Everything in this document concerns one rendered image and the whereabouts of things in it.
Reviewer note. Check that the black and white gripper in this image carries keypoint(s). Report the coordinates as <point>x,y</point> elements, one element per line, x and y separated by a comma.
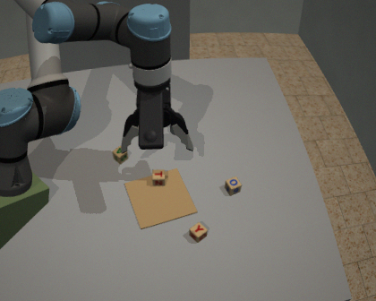
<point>177,127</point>

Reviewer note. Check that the wooden letter block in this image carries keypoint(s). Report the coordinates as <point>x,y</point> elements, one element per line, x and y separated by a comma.
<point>158,177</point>
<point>233,186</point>
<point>118,156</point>
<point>198,232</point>

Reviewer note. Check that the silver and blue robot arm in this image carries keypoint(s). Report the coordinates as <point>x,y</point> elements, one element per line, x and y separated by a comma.
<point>49,106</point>

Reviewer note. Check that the tan flat mat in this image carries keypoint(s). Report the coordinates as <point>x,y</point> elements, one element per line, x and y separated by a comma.
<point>155,205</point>

